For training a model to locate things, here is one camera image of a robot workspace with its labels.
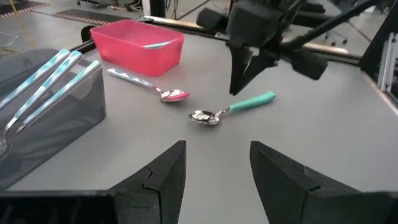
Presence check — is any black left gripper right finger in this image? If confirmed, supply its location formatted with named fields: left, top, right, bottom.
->
left=249, top=140, right=398, bottom=224

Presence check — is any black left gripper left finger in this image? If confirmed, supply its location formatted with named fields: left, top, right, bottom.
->
left=0, top=139, right=187, bottom=224

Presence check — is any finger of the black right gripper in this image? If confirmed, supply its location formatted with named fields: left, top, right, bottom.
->
left=229, top=46, right=251, bottom=94
left=236, top=55, right=277, bottom=95

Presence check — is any teal handled silver spoon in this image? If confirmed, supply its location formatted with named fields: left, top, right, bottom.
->
left=188, top=90, right=277, bottom=127
left=143, top=40, right=175, bottom=50

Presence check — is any red plastic container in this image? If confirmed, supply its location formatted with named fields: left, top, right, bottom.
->
left=90, top=19, right=185, bottom=78

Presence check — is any dark grey translucent container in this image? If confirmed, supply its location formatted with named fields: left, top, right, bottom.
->
left=0, top=48, right=107, bottom=190

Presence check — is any black table clamp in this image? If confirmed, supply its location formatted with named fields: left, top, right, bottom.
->
left=80, top=24, right=96, bottom=44

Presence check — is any black striped floor mat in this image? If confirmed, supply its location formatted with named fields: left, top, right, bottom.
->
left=52, top=8, right=131, bottom=26
left=0, top=1, right=50, bottom=18

